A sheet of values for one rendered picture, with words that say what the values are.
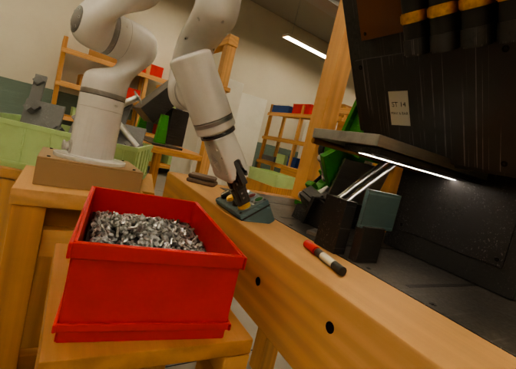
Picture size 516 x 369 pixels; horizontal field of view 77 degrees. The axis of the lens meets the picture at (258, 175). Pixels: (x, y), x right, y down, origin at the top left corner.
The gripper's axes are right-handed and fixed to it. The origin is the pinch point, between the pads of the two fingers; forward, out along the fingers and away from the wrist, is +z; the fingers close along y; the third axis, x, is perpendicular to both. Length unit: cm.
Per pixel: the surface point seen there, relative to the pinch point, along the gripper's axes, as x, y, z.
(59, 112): -29, -106, -29
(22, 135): -43, -79, -25
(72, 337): -33.8, 25.7, -5.8
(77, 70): 10, -694, -90
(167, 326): -24.5, 27.2, -1.1
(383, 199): 19.0, 23.1, 4.2
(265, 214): 3.4, 2.1, 6.2
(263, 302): -9.3, 18.8, 12.3
